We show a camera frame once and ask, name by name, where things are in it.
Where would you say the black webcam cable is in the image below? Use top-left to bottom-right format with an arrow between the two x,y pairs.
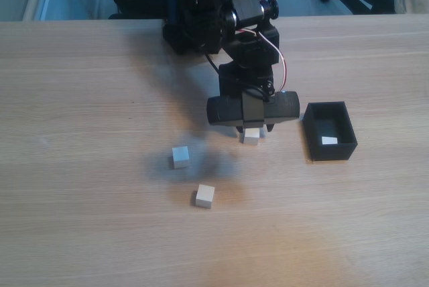
202,51 -> 269,101

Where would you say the white and red servo cable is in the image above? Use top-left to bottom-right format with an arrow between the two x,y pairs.
234,27 -> 290,96

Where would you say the black open box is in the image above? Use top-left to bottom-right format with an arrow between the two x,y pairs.
302,101 -> 359,162

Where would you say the black oval webcam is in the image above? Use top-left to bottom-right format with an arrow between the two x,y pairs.
205,91 -> 301,130

